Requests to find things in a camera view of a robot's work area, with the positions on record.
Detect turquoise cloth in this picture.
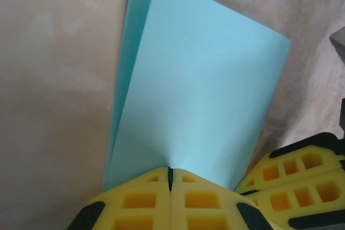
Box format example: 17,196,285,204
101,0,292,196

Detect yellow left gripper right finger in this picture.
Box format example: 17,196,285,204
170,167,271,230

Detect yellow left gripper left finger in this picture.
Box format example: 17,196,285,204
69,166,172,230

